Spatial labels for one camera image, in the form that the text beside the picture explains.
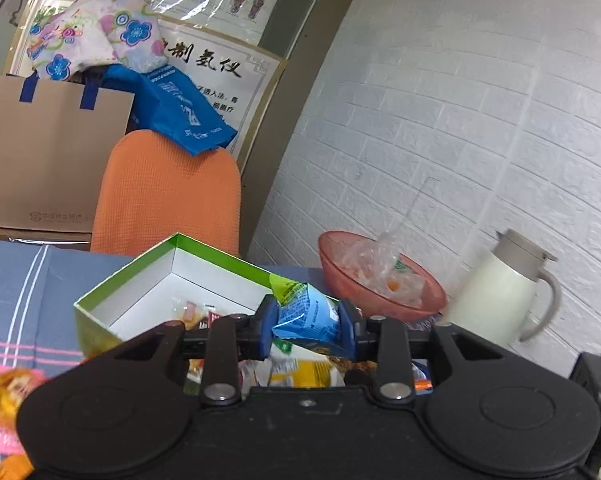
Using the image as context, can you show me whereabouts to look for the pink translucent bowl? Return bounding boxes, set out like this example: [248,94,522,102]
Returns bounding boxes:
[317,230,448,321]

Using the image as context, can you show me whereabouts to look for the clear plastic bag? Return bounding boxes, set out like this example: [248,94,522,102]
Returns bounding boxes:
[340,230,426,308]

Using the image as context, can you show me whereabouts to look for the green cardboard box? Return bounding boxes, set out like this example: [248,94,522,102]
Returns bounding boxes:
[74,232,431,393]

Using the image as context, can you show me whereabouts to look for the orange chair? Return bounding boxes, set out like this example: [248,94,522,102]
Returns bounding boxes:
[90,130,242,257]

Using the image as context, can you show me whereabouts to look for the framed calligraphy wall poster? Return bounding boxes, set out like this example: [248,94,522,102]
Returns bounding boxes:
[8,12,288,171]

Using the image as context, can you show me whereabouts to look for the orange snack packet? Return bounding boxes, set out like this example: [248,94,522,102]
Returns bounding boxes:
[0,452,35,480]

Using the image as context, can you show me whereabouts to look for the large yellow snack packet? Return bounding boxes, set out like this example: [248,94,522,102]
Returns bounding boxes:
[269,357,345,388]

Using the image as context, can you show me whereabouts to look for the black electronic device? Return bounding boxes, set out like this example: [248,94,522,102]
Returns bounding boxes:
[569,351,601,480]

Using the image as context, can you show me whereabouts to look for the small orange candy packet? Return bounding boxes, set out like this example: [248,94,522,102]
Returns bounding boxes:
[173,297,206,322]

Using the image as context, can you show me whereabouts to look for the blue fabric bag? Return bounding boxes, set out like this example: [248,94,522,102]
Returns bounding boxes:
[103,66,238,157]

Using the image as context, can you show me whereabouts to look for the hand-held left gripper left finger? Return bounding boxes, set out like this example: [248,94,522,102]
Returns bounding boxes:
[113,294,281,407]

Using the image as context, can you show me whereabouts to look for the blue snack packet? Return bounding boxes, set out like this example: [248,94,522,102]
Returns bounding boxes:
[269,272,343,356]

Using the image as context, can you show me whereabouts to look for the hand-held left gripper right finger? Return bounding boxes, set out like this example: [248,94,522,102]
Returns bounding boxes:
[337,299,506,403]

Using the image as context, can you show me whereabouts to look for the floral cloth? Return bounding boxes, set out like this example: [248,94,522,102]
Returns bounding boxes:
[26,0,168,82]

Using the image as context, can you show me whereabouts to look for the yellow crinkly snack bag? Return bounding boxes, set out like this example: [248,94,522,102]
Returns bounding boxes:
[0,367,48,431]

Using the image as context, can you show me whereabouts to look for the white thermos jug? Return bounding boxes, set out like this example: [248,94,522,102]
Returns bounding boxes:
[443,228,563,348]

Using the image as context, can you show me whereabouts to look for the brown paper bag blue handles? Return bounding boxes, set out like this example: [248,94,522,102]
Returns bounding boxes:
[0,71,135,235]

